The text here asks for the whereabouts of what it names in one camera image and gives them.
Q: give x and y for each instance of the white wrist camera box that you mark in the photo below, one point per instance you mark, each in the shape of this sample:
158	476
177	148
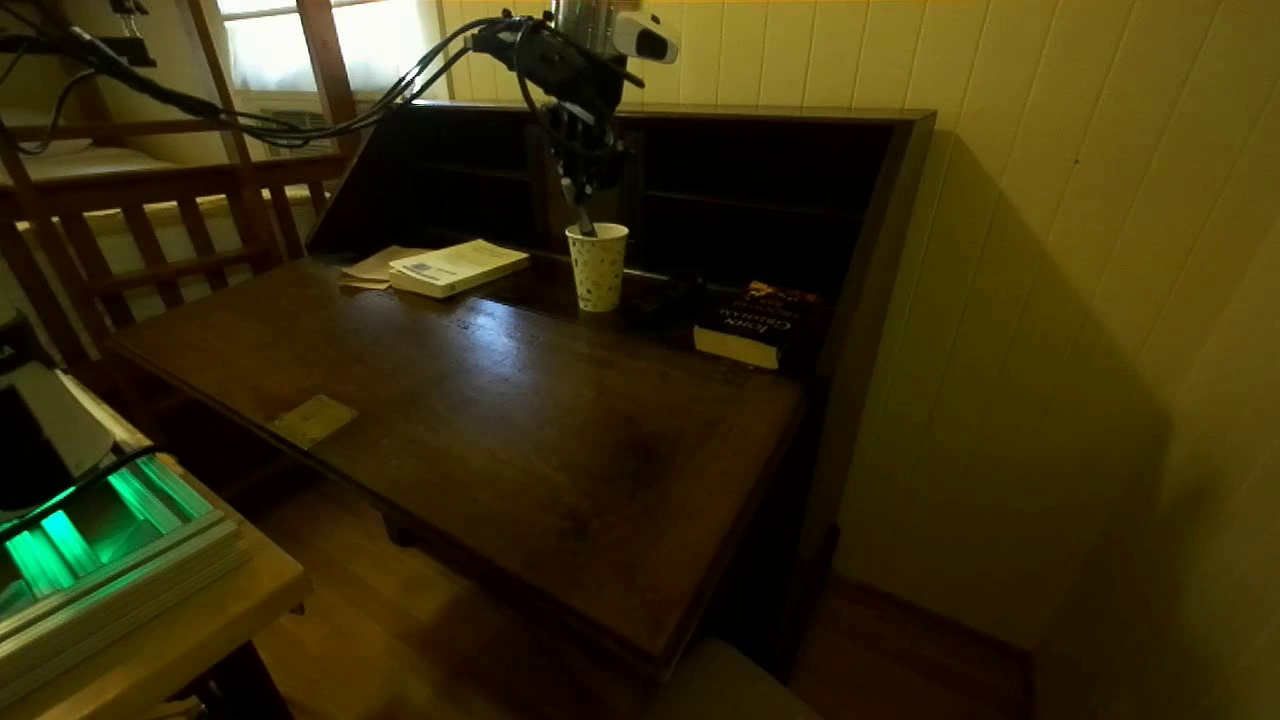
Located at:
647	37

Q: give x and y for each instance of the thin beige paper booklet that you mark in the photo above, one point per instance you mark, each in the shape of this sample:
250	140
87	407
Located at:
360	271

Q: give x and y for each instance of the white dotted paper cup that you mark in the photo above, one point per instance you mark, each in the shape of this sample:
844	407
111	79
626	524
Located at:
598	273

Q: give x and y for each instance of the small beige paper note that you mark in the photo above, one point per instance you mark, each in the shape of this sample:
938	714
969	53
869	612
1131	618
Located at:
312	423

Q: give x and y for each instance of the white paperback book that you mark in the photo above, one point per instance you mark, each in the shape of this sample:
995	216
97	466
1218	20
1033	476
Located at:
461	265

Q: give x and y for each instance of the white window curtain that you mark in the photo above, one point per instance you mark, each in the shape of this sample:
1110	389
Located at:
385	40

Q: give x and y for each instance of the dark wooden secretary desk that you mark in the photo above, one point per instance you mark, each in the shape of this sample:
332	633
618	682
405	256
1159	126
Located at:
533	442

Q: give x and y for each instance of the dark hardcover book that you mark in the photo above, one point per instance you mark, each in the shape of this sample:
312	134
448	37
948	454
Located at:
753	325

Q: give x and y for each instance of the green lit electronic box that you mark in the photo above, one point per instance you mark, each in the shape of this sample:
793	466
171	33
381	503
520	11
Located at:
94	546

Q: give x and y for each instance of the wooden chair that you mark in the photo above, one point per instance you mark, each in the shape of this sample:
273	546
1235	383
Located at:
147	200

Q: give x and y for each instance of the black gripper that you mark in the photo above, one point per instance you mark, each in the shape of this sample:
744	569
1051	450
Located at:
561	65

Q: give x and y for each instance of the wooden ladder post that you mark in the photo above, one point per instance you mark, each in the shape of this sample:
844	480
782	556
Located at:
325	65

